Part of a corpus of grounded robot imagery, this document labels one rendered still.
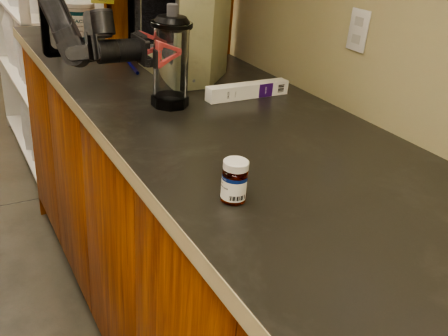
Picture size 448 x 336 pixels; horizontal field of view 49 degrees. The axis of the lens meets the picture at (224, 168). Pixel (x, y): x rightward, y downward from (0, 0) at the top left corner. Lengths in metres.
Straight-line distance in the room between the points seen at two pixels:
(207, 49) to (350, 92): 0.44
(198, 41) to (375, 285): 0.94
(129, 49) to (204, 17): 0.30
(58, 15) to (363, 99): 0.84
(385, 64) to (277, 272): 0.80
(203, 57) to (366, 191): 0.69
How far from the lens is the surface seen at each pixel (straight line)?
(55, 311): 2.11
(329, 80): 1.58
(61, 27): 1.27
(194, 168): 1.03
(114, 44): 1.26
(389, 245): 0.88
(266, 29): 1.83
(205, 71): 1.52
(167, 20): 1.28
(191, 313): 0.97
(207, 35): 1.49
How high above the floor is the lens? 1.41
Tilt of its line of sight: 27 degrees down
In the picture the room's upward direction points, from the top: 5 degrees clockwise
